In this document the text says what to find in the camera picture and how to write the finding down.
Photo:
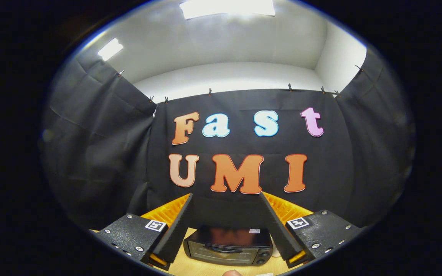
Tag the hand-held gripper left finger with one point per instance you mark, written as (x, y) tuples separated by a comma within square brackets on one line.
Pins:
[(177, 230)]

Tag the large rectangular ceiling light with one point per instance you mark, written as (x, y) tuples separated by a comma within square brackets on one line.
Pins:
[(225, 8)]

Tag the white pop-up toaster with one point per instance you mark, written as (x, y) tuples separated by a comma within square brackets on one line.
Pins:
[(276, 252)]

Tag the black toaster oven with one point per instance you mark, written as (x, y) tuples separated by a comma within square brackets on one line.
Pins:
[(225, 251)]

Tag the small rectangular ceiling light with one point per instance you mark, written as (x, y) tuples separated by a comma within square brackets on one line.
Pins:
[(110, 49)]

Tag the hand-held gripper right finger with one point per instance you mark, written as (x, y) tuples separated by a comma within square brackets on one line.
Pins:
[(278, 230)]

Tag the black backdrop cloth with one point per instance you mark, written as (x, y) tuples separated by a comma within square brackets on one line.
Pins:
[(340, 172)]

